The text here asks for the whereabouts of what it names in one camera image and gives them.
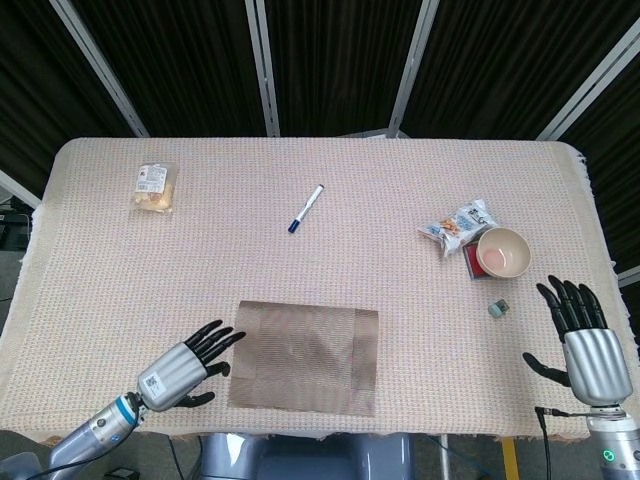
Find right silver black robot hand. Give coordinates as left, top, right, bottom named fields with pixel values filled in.
left=522, top=274, right=634, bottom=406

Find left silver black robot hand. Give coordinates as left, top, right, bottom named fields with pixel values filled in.
left=134, top=319, right=247, bottom=413

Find brown woven placemat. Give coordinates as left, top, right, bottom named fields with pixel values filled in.
left=227, top=300, right=380, bottom=417

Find small beige bowl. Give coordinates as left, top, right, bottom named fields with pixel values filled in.
left=476, top=227, right=532, bottom=280

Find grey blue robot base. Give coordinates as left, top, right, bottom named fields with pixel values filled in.
left=198, top=432, right=416, bottom=480

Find red ink pad case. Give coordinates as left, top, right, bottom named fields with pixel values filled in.
left=462, top=241, right=489, bottom=281

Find clear bag of pastries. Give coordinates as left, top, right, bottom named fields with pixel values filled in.
left=130, top=162, right=180, bottom=215

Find crumpled white blue snack packet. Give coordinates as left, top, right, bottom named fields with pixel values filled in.
left=417, top=198, right=497, bottom=259

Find dark pleated partition panel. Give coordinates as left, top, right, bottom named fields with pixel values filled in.
left=69, top=0, right=269, bottom=139
left=399, top=0, right=640, bottom=139
left=263, top=0, right=426, bottom=137
left=0, top=0, right=141, bottom=201
left=559, top=49, right=640, bottom=276

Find black equipment stand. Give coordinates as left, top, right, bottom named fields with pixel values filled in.
left=0, top=197, right=34, bottom=251

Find white marker pen blue cap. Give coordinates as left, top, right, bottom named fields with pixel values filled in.
left=287, top=184, right=326, bottom=235

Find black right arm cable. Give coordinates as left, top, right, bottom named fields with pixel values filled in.
left=534, top=406, right=591, bottom=480

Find yellow post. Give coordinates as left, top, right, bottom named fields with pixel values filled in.
left=502, top=438, right=519, bottom=480

